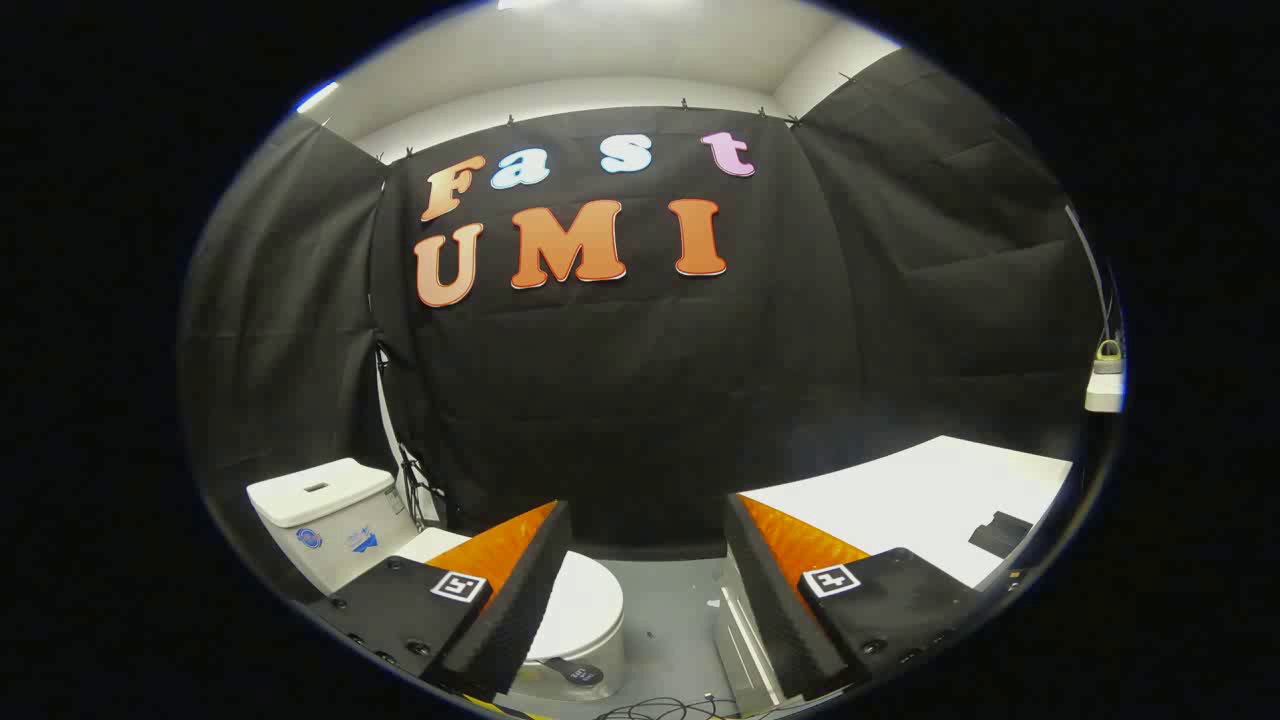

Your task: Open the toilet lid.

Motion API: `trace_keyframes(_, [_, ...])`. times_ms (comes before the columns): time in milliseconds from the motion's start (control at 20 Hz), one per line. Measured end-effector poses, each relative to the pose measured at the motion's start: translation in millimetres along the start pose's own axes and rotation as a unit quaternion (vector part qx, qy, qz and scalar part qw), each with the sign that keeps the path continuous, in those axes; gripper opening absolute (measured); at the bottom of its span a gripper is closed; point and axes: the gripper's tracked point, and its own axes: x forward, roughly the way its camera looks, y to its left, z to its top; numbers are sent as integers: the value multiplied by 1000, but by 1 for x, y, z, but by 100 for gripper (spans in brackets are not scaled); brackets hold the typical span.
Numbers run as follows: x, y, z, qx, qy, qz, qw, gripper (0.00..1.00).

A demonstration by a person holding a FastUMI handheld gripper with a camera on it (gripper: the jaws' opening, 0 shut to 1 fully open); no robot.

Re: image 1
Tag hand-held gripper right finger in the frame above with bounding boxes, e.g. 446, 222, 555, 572
722, 492, 987, 702

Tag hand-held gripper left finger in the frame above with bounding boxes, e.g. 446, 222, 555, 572
305, 500, 573, 702

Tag white toilet lid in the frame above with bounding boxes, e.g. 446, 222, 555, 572
395, 527, 626, 663

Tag black tripod stand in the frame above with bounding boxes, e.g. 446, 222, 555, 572
372, 340, 451, 531

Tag black backdrop cloth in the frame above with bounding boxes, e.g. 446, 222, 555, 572
178, 47, 1106, 563

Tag flat black object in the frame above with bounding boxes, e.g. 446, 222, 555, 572
968, 511, 1034, 559

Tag tangled black cables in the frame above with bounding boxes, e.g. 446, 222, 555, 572
590, 693, 746, 720

